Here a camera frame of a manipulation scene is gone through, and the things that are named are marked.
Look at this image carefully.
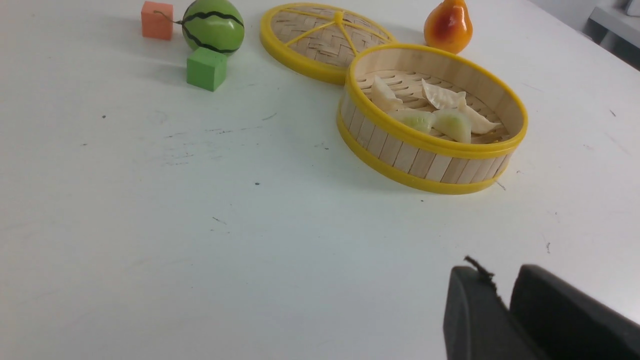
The orange toy pear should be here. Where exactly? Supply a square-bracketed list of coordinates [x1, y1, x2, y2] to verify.
[423, 0, 474, 55]

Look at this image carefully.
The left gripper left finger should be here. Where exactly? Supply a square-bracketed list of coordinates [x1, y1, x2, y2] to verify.
[443, 256, 549, 360]

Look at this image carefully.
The woven bamboo steamer lid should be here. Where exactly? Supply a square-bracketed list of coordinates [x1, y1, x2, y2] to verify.
[259, 2, 397, 85]

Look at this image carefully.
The grey furniture at background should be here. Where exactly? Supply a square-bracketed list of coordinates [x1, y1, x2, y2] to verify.
[583, 0, 640, 71]

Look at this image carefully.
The bamboo steamer tray yellow rim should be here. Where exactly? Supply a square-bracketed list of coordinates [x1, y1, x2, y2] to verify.
[336, 43, 528, 195]

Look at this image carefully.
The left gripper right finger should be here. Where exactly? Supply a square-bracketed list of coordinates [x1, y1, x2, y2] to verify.
[509, 264, 640, 360]

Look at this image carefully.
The white dumpling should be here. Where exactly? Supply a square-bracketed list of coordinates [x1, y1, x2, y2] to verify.
[457, 97, 500, 135]
[370, 75, 404, 113]
[421, 79, 467, 110]

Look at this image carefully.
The orange foam cube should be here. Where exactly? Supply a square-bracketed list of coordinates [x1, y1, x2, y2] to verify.
[141, 0, 174, 41]

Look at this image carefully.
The green-tinted dumpling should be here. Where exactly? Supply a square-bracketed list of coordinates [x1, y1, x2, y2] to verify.
[387, 108, 437, 134]
[432, 109, 472, 144]

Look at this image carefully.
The green toy watermelon ball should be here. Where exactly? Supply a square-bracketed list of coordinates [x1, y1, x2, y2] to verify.
[173, 0, 245, 56]

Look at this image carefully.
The green foam cube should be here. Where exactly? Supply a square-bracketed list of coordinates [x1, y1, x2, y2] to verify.
[186, 47, 227, 92]

